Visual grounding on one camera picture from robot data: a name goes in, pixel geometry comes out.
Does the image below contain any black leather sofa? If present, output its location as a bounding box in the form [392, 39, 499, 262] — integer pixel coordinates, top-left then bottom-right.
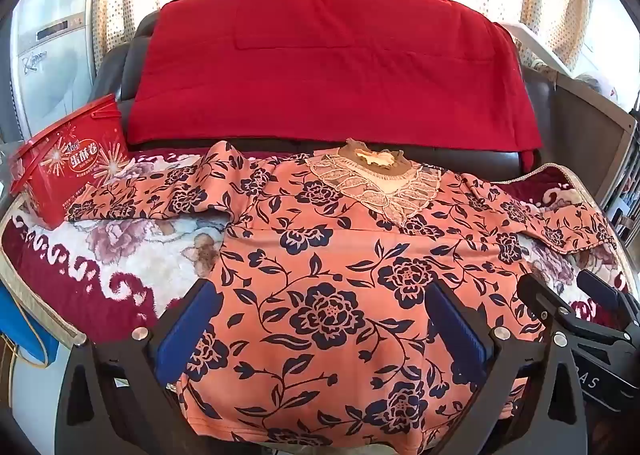
[95, 10, 557, 173]

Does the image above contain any floral fleece blanket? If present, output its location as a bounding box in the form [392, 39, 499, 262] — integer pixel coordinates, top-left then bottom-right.
[0, 148, 640, 353]

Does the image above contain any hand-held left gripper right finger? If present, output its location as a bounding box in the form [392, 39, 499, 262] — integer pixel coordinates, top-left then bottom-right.
[425, 280, 589, 455]

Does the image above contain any grey wooden cabinet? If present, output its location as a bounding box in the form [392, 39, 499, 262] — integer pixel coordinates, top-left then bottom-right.
[550, 70, 640, 218]

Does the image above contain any blue bag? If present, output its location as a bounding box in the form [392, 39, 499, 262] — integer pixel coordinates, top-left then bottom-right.
[0, 280, 62, 372]

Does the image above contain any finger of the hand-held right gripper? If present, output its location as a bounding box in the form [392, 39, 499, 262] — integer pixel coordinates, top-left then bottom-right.
[576, 270, 640, 326]
[517, 274, 628, 342]

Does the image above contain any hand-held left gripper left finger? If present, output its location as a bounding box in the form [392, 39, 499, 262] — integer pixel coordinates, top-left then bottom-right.
[55, 279, 221, 455]

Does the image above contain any red gift box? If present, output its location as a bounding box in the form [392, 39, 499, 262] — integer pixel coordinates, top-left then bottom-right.
[9, 94, 132, 231]

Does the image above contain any white standing air conditioner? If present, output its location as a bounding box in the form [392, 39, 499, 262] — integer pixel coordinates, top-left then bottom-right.
[9, 0, 110, 138]

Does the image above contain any orange floral shirt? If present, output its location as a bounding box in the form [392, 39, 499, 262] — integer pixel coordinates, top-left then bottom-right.
[65, 138, 618, 451]

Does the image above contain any red quilt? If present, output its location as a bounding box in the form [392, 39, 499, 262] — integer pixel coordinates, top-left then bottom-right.
[122, 0, 546, 171]

